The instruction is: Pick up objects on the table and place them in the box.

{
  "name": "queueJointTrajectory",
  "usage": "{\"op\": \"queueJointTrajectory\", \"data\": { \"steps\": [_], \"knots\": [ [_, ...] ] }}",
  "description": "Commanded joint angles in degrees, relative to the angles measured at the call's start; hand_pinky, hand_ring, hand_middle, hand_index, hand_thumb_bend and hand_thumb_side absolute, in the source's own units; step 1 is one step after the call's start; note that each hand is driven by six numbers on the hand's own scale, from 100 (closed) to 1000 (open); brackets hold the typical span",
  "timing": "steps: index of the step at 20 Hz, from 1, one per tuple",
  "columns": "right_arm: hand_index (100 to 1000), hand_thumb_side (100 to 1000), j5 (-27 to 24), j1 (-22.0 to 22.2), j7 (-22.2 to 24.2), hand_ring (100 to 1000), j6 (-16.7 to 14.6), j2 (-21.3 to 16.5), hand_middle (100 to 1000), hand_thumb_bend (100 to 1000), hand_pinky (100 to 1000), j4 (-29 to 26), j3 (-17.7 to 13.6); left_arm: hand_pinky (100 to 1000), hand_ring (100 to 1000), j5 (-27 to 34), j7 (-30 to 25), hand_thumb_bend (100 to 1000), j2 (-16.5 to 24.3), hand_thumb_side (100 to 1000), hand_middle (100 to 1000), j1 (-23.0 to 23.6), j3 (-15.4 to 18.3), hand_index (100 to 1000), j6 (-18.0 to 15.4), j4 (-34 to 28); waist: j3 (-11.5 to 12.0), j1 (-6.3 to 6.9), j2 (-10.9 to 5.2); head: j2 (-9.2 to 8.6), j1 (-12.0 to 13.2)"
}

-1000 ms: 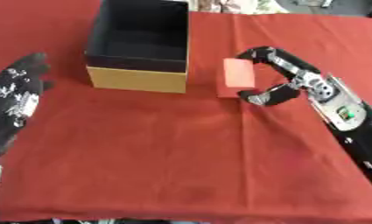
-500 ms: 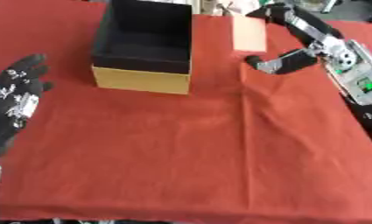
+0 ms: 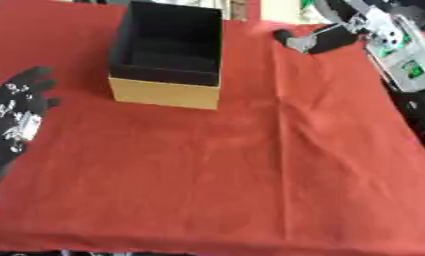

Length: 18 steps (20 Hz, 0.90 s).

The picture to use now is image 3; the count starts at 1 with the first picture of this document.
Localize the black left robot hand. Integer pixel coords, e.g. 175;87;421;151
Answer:
0;65;64;185

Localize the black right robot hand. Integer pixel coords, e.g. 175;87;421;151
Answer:
271;0;382;55

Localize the tan cardboard box black inside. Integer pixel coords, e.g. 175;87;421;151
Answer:
107;0;225;111

